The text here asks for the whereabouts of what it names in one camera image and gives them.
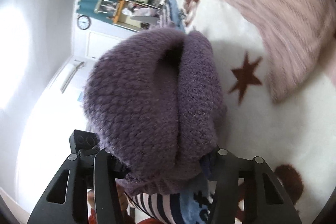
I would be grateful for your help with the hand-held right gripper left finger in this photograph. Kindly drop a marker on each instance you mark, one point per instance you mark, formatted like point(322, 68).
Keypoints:
point(103, 174)

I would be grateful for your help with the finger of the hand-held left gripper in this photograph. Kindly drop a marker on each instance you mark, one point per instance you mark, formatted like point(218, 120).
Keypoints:
point(84, 140)

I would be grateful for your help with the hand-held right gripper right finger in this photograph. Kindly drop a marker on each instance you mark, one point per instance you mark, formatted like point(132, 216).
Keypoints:
point(225, 174)

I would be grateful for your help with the purple knitted cardigan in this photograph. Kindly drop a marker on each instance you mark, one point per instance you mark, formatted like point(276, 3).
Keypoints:
point(144, 108)

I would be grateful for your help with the white air conditioner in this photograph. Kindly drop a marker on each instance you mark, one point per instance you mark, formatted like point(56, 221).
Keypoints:
point(69, 77)

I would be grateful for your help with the white door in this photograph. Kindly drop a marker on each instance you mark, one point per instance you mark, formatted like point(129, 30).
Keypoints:
point(110, 43)

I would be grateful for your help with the wooden shelf unit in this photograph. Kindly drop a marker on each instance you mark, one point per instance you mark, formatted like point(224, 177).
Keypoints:
point(126, 11)

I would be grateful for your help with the glass display case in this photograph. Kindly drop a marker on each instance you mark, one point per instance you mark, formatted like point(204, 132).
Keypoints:
point(105, 6)

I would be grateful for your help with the pink ribbed pillow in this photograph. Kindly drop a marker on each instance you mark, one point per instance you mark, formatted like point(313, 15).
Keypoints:
point(262, 3)

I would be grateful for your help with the small wall poster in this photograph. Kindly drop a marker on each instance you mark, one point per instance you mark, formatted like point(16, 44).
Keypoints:
point(79, 96)

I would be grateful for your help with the round wall clock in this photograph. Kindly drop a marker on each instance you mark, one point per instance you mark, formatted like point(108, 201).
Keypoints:
point(83, 22)

